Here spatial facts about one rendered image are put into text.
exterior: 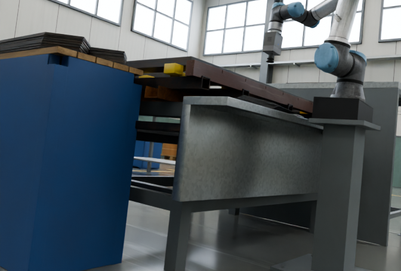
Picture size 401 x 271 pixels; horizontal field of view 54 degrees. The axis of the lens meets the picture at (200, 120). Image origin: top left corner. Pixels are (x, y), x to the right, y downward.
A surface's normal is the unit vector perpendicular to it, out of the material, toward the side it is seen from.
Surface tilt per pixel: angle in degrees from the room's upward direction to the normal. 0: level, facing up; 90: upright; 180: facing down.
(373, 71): 90
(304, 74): 90
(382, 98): 90
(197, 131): 90
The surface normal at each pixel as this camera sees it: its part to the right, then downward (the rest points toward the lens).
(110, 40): 0.77, 0.04
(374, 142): -0.62, -0.11
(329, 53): -0.84, -0.07
